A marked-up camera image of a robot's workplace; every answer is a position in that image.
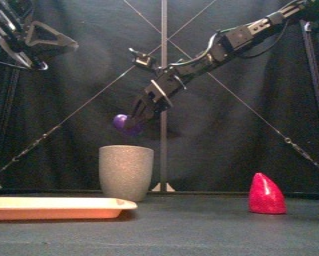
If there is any purple toy eggplant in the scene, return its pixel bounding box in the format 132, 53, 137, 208
112, 113, 146, 138

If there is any grey speckled cup bowl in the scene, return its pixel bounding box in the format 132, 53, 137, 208
98, 144, 156, 203

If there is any black cloth backdrop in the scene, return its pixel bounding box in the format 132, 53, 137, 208
0, 0, 319, 196

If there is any cream orange plastic tray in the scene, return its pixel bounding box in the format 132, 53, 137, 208
0, 196, 140, 221

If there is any red toy strawberry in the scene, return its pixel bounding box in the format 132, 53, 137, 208
248, 172, 288, 215

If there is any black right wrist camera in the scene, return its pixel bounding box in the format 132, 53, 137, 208
129, 47, 162, 74

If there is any grey vertical metal frame post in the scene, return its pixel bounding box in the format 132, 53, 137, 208
150, 0, 178, 194

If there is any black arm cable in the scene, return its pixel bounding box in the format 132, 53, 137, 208
168, 31, 226, 68

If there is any thin diagonal brace wire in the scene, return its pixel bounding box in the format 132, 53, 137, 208
121, 0, 319, 178
0, 0, 221, 181

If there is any dark side frame strut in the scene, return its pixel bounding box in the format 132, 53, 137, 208
300, 19, 319, 158

